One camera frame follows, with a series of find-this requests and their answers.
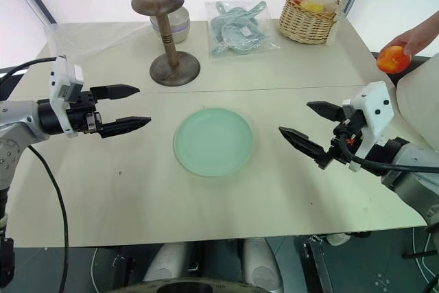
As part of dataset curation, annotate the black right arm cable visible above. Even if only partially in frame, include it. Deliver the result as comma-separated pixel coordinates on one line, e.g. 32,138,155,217
338,134,439,174

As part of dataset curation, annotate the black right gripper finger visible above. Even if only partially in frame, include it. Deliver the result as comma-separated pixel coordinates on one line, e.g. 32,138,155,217
278,126,325,164
306,100,344,123

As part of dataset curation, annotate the woven wicker basket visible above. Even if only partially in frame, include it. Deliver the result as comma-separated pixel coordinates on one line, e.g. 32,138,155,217
278,0,340,45

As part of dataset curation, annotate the person's bare hand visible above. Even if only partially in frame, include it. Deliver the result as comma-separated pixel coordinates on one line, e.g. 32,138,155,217
383,27,434,58

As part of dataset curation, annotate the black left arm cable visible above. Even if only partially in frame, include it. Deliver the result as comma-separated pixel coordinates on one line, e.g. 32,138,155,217
27,144,70,293
0,57,58,83

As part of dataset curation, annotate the dark wooden hat stand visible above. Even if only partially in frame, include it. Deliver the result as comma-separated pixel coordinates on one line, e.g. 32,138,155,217
130,0,202,86

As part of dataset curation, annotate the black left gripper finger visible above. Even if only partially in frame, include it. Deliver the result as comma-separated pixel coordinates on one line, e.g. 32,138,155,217
90,84,141,103
100,116,152,139

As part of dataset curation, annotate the orange red round fruit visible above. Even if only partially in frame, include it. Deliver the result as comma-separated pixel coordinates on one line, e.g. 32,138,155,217
376,45,412,75

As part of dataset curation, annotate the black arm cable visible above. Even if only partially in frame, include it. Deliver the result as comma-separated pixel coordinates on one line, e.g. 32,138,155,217
0,57,58,83
338,134,439,174
27,144,70,293

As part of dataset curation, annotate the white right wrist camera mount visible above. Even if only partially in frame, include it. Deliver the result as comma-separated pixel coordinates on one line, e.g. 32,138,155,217
341,80,394,172

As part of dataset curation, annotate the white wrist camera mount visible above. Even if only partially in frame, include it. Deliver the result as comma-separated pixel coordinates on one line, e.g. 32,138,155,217
49,55,85,138
341,80,394,172

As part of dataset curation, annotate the dark rounded robot torso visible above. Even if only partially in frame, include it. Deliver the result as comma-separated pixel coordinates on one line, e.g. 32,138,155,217
115,276,274,293

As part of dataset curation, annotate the black metal table frame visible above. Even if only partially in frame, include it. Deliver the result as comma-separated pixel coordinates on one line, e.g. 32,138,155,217
300,233,335,293

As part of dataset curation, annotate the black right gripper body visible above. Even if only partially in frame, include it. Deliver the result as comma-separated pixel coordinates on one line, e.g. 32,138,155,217
316,109,365,170

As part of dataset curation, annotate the white round jar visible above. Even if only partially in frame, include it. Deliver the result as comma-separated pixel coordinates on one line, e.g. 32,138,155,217
149,5,191,45

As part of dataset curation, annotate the translucent white plastic sheet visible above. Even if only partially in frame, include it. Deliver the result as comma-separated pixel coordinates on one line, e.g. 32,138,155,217
43,21,154,65

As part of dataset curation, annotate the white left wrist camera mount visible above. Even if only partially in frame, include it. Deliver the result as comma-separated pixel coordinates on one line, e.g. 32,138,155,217
49,55,85,138

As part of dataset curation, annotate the white shoe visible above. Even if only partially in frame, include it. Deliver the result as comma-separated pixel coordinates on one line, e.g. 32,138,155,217
325,232,353,247

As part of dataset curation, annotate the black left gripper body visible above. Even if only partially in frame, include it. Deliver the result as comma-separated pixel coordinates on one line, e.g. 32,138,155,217
66,89,104,134

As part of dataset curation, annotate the clear bag with blue straps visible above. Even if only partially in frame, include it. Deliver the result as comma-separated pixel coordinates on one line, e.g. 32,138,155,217
204,0,283,58

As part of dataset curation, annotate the grey white robot leg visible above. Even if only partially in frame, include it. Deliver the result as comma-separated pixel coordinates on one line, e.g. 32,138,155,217
241,237,283,292
142,241,189,284

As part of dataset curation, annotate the pale green round plate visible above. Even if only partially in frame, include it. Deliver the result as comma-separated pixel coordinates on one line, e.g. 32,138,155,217
173,107,256,178

